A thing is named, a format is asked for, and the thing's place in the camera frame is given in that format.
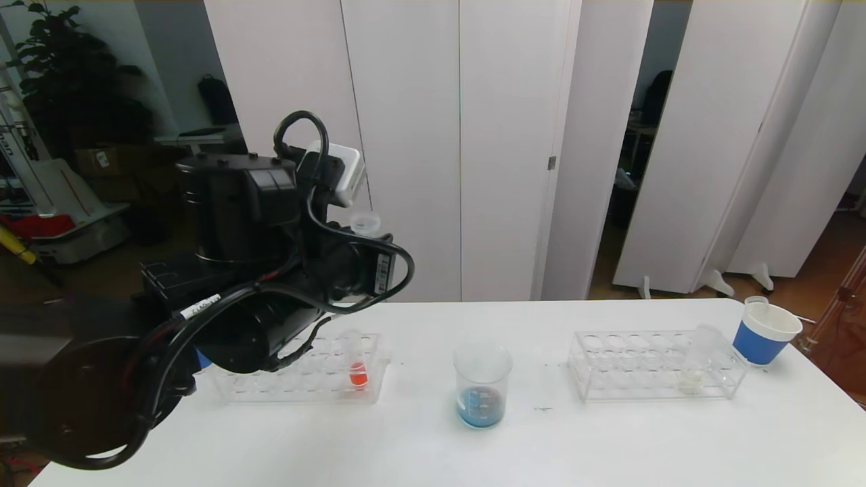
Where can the test tube with red liquid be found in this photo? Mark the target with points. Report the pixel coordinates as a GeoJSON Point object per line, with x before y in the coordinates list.
{"type": "Point", "coordinates": [756, 306]}
{"type": "Point", "coordinates": [358, 375]}

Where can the dark green potted plant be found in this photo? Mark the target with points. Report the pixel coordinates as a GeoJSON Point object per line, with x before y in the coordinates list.
{"type": "Point", "coordinates": [67, 88]}

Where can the brown cardboard box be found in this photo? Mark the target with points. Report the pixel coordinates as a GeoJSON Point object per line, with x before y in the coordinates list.
{"type": "Point", "coordinates": [101, 162]}

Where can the blue white paper cup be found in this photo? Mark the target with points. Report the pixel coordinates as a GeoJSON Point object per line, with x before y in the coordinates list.
{"type": "Point", "coordinates": [203, 358]}
{"type": "Point", "coordinates": [758, 341]}

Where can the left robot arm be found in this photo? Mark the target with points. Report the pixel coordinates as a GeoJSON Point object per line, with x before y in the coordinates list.
{"type": "Point", "coordinates": [230, 203]}

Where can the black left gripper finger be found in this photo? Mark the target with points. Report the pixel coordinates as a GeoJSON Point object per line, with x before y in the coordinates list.
{"type": "Point", "coordinates": [382, 270]}

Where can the white folding partition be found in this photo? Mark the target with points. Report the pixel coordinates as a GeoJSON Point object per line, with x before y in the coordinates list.
{"type": "Point", "coordinates": [440, 135]}
{"type": "Point", "coordinates": [710, 135]}

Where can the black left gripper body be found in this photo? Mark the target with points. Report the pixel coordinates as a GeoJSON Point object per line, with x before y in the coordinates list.
{"type": "Point", "coordinates": [380, 267]}

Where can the white standing desk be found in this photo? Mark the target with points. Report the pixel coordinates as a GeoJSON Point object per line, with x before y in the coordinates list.
{"type": "Point", "coordinates": [196, 135]}

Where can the black office chair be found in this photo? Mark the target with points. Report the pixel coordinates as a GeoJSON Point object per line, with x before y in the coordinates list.
{"type": "Point", "coordinates": [655, 95]}

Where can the clear plastic test tube rack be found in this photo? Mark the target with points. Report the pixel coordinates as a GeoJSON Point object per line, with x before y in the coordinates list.
{"type": "Point", "coordinates": [325, 385]}
{"type": "Point", "coordinates": [643, 379]}

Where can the red box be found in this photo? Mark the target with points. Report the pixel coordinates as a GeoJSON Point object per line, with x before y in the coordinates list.
{"type": "Point", "coordinates": [37, 226]}

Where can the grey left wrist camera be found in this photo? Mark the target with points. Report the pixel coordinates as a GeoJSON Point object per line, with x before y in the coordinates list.
{"type": "Point", "coordinates": [342, 172]}

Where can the black backpack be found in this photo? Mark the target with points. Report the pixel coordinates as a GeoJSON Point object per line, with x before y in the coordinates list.
{"type": "Point", "coordinates": [216, 101]}

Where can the clear glass beaker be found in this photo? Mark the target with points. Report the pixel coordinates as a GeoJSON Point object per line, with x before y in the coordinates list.
{"type": "Point", "coordinates": [482, 409]}

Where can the white machine base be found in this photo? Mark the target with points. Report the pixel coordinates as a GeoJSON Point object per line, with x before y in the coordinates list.
{"type": "Point", "coordinates": [67, 196]}

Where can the test tube with pale liquid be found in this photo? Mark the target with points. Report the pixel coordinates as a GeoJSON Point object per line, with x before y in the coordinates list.
{"type": "Point", "coordinates": [691, 379]}

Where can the test tube with blue liquid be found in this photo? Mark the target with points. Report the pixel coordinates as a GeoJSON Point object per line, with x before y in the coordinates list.
{"type": "Point", "coordinates": [365, 222]}

